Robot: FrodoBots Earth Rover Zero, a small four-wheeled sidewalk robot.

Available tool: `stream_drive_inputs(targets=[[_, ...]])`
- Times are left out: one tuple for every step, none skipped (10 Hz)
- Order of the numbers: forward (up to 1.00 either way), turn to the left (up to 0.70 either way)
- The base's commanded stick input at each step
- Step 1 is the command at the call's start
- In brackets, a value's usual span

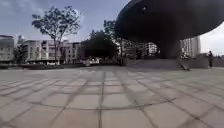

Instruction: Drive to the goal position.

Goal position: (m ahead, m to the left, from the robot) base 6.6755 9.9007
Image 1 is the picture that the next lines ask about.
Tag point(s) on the large dark mushroom-shaped canopy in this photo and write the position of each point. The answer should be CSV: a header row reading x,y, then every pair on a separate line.
x,y
166,20

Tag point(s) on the low grey concrete wall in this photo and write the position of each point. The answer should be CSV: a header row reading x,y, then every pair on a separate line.
x,y
160,63

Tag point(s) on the grey paved stone plaza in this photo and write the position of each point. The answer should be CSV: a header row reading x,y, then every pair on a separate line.
x,y
113,100

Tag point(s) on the person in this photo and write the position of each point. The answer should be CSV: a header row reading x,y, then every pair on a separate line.
x,y
210,58

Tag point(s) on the pale high-rise building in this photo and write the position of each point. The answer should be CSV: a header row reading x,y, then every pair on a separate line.
x,y
190,46

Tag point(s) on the grey building with balconies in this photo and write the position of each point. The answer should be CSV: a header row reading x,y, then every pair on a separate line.
x,y
6,48

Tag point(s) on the dark round-crowned tree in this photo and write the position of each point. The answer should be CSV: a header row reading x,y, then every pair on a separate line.
x,y
98,45

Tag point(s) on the pale multi-storey building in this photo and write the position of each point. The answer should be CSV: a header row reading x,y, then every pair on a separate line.
x,y
46,50

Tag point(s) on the tall thin-crowned tree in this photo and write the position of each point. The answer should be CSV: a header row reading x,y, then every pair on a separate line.
x,y
57,23

